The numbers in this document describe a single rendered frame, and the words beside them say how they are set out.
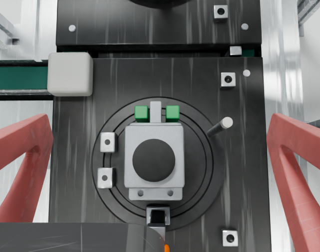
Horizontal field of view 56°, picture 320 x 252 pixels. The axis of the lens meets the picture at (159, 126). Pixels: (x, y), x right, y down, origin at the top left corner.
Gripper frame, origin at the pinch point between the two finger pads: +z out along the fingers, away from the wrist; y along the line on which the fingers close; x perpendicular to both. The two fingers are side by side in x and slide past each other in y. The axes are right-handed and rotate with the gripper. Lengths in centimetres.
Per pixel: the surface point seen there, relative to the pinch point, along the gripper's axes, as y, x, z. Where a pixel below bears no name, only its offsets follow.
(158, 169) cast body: 0.1, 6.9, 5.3
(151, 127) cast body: 0.6, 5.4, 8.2
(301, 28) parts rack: -21.5, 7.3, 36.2
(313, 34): -23.5, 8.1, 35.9
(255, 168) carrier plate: -10.5, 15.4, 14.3
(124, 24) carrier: 4.2, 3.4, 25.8
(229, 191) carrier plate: -7.6, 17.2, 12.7
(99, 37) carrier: 7.0, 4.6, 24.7
